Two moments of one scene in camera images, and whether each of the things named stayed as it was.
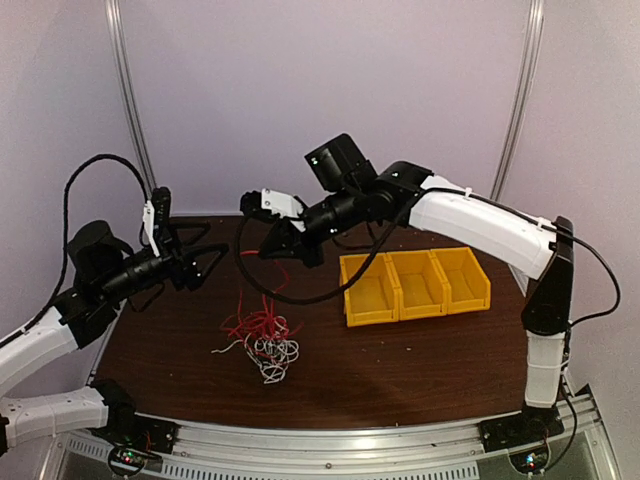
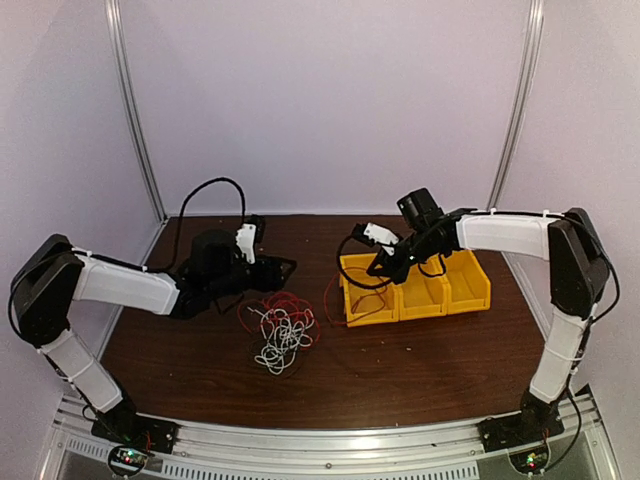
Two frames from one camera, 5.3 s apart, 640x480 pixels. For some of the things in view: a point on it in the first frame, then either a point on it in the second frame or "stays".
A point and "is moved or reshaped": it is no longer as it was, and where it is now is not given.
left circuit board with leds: (127, 460) stays
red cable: (266, 323) is moved or reshaped
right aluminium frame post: (534, 34) stays
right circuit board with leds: (531, 461) stays
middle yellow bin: (422, 288) stays
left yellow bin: (375, 296) stays
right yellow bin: (468, 287) stays
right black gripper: (283, 243) → (390, 268)
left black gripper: (184, 272) → (275, 281)
